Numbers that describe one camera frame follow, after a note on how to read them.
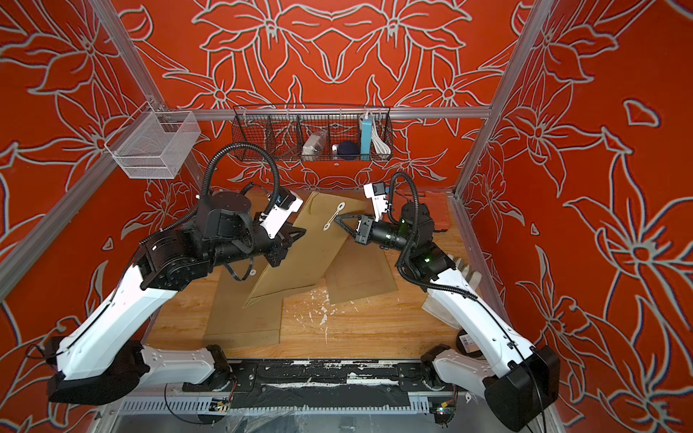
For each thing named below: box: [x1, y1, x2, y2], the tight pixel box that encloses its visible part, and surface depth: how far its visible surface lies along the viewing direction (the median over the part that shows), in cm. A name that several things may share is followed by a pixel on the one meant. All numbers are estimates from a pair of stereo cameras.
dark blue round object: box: [337, 140, 361, 162], surface depth 97 cm
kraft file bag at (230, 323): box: [203, 257, 284, 349], surface depth 85 cm
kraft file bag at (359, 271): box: [324, 236, 398, 305], surface depth 92 cm
